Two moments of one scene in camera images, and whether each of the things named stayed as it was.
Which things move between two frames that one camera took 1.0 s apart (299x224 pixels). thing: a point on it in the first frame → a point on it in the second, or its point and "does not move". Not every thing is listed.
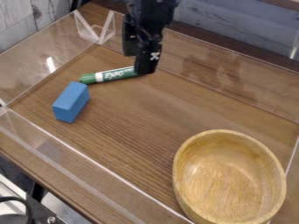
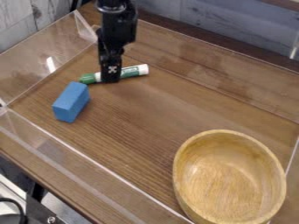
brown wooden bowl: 228,179 does not move
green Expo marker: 107,75 does not move
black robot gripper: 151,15 → 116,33
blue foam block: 72,101 does not move
